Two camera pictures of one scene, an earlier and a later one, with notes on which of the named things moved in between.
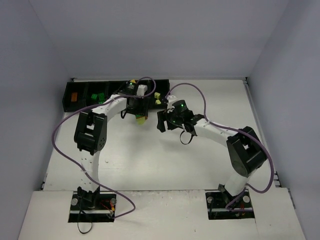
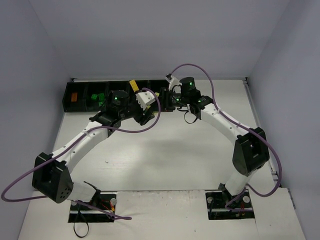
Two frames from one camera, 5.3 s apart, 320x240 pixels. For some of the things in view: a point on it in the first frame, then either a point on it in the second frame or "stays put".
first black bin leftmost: [75, 96] stays put
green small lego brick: [94, 96] stays put
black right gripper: [163, 120] to [167, 100]
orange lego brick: [74, 96] stays put
